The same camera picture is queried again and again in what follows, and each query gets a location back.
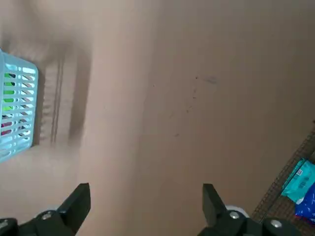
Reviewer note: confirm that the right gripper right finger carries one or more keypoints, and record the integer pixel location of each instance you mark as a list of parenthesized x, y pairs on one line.
[(221, 221)]

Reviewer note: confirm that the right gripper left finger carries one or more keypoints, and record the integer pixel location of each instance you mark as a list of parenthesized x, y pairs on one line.
[(61, 221)]

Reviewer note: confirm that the red cola bottle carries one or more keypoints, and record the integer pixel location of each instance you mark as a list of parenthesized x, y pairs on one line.
[(6, 132)]

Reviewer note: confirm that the teal snack packet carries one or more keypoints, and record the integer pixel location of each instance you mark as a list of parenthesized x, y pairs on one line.
[(300, 182)]

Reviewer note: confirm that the light blue plastic basket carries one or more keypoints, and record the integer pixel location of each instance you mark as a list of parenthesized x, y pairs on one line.
[(14, 66)]

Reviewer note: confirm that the blue cookie packet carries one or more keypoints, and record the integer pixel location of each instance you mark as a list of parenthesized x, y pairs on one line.
[(307, 206)]

